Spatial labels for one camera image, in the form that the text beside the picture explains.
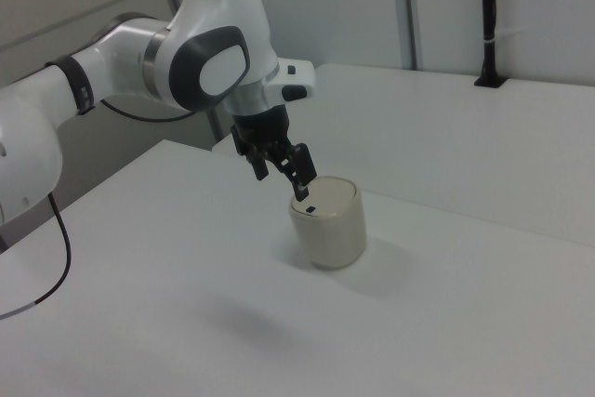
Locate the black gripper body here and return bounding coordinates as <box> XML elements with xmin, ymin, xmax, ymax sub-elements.
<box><xmin>230</xmin><ymin>105</ymin><xmax>293</xmax><ymax>157</ymax></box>

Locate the black pole with clamp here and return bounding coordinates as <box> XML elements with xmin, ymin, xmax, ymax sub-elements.
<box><xmin>473</xmin><ymin>0</ymin><xmax>509</xmax><ymax>89</ymax></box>

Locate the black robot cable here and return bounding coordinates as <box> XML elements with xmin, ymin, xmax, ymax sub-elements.
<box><xmin>0</xmin><ymin>98</ymin><xmax>199</xmax><ymax>321</ymax></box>

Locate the black velcro cable strap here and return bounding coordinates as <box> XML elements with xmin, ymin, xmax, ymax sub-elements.
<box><xmin>45</xmin><ymin>54</ymin><xmax>99</xmax><ymax>118</ymax></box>

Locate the small white trash can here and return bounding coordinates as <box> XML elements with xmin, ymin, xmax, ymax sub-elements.
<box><xmin>288</xmin><ymin>175</ymin><xmax>369</xmax><ymax>271</ymax></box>

